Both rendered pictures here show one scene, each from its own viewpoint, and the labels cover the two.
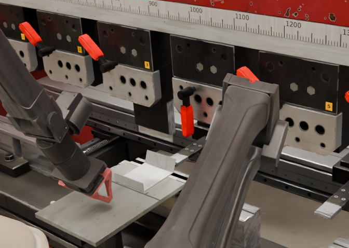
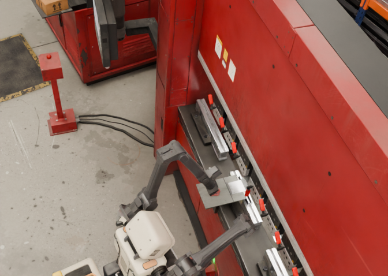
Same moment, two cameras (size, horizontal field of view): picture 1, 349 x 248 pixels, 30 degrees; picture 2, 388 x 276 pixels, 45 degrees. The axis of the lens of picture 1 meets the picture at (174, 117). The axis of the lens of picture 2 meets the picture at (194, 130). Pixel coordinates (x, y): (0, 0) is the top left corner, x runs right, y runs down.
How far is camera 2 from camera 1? 180 cm
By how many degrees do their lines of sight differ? 31
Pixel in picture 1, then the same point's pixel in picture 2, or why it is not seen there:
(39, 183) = (210, 154)
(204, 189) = (213, 247)
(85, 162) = (212, 186)
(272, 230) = not seen: hidden behind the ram
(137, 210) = (224, 202)
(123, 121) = not seen: hidden behind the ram
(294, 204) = not seen: hidden behind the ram
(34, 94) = (200, 175)
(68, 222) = (202, 194)
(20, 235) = (168, 243)
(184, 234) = (201, 256)
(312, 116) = (272, 224)
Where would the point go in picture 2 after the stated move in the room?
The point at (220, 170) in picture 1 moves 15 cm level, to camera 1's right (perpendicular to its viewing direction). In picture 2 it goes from (220, 244) to (247, 259)
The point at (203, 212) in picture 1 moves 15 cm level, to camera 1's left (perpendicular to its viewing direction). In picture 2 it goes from (209, 253) to (182, 238)
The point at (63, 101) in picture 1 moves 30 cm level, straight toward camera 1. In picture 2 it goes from (212, 170) to (195, 213)
